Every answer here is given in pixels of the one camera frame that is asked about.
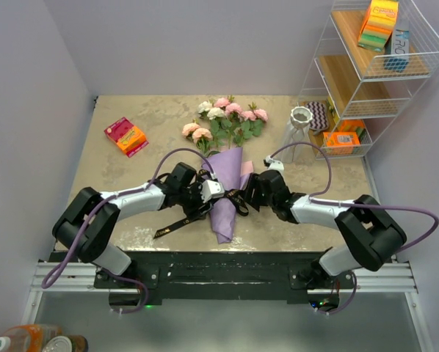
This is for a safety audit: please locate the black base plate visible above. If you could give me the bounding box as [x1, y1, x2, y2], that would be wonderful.
[94, 252, 355, 309]

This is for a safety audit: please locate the pink white flower bunch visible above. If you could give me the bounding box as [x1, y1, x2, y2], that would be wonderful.
[181, 95, 269, 156]

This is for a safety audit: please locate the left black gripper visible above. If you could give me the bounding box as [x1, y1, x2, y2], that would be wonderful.
[177, 180, 214, 221]

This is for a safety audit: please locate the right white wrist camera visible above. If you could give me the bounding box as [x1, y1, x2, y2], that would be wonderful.
[264, 155, 285, 174]

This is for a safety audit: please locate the orange juice bottle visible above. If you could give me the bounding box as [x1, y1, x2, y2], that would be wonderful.
[0, 324, 62, 352]

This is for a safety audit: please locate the orange green sponge pack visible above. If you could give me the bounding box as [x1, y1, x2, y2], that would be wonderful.
[337, 119, 366, 137]

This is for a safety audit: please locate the blue white tall box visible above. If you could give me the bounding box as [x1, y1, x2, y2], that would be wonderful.
[383, 17, 410, 73]

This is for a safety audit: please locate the colourful sponge pack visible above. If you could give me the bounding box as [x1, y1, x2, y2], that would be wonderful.
[358, 0, 399, 52]

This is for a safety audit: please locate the pink orange snack box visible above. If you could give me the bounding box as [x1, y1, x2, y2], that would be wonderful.
[104, 117, 149, 158]

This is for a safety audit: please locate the white wire shelf rack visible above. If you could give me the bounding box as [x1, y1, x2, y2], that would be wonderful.
[299, 1, 439, 159]

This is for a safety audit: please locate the purple wrapping paper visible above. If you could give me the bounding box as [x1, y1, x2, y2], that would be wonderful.
[208, 147, 253, 244]

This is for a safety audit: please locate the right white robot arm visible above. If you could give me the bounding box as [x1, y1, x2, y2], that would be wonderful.
[242, 170, 407, 288]

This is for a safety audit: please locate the metal tin can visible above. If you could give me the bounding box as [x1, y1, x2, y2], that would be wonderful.
[42, 335, 89, 352]

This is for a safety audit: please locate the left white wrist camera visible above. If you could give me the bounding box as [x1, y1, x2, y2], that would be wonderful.
[200, 180, 225, 203]

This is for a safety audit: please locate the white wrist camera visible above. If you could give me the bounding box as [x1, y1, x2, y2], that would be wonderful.
[264, 155, 285, 174]
[200, 180, 225, 203]

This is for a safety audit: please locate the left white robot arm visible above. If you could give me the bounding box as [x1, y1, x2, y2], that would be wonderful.
[52, 163, 225, 287]

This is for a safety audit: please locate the aluminium rail frame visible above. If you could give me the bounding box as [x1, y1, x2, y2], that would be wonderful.
[23, 251, 435, 351]

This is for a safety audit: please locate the white ribbed vase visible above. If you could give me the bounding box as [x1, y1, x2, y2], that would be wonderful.
[277, 106, 313, 164]

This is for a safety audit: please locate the orange box on shelf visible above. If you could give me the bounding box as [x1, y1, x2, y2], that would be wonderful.
[323, 131, 360, 155]

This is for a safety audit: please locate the black gold-lettered ribbon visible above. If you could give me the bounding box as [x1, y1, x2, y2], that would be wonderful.
[153, 189, 249, 243]

